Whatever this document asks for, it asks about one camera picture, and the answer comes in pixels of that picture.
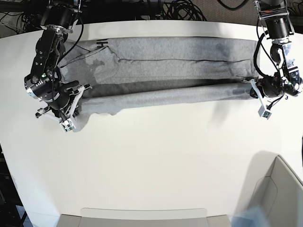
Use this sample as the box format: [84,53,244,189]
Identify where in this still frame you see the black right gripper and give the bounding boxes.
[24,74,91,123]

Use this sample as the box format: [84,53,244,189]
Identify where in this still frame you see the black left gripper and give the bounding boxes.
[249,76,288,106]

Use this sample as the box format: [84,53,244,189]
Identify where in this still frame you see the grey T-shirt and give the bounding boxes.
[58,37,257,129]

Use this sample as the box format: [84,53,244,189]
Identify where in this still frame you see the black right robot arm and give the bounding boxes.
[24,0,90,131]

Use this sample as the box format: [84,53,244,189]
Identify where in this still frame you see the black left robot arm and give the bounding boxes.
[253,0,303,110]

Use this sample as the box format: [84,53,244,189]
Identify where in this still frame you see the blue cloth in corner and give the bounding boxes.
[230,206,266,227]

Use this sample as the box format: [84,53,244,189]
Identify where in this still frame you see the grey tray at front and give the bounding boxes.
[57,208,231,227]

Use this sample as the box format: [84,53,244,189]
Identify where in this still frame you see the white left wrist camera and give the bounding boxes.
[258,106,272,120]

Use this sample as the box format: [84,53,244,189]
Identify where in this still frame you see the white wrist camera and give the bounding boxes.
[258,106,272,120]
[60,119,76,132]

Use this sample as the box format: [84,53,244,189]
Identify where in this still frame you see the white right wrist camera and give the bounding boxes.
[60,119,76,132]

